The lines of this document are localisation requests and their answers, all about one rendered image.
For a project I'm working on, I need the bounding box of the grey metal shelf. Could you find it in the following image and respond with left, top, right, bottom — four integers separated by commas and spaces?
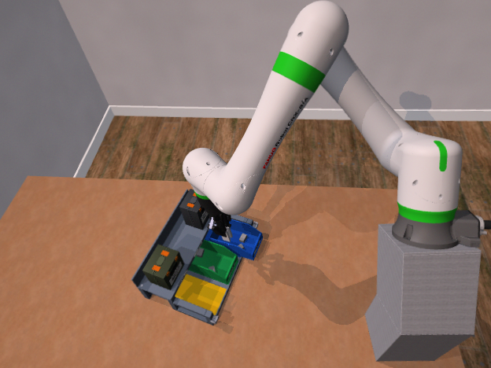
131, 190, 242, 326

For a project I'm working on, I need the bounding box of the green bin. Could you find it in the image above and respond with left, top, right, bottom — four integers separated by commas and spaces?
189, 240, 236, 284

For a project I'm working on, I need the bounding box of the blue bin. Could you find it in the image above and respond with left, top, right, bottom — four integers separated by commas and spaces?
209, 219, 261, 260

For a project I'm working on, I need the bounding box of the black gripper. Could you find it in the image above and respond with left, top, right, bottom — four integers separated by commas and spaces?
205, 209, 233, 242

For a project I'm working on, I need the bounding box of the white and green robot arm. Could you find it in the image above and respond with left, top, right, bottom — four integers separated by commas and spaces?
183, 1, 491, 249

